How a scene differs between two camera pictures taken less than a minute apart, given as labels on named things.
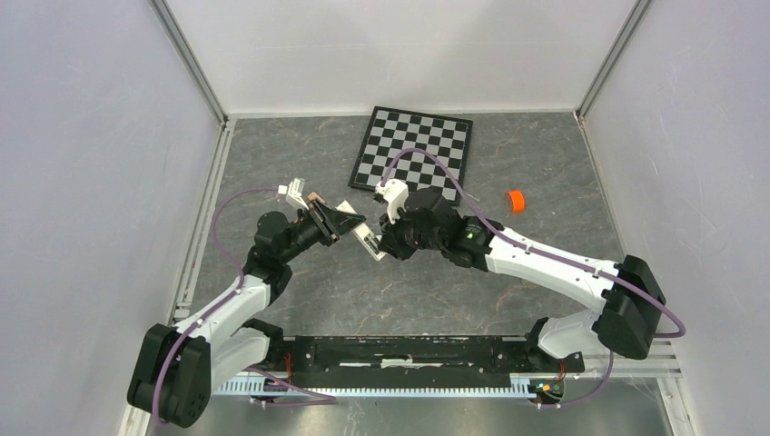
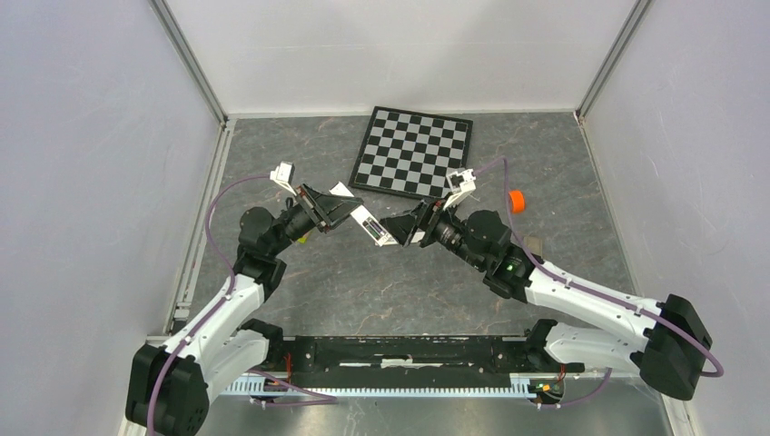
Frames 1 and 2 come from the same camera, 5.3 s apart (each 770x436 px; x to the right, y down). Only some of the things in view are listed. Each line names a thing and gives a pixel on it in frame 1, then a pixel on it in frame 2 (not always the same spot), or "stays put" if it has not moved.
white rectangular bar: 365,235 → 366,220
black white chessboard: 389,132 stays put
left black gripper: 331,223 → 328,209
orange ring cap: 516,201 stays put
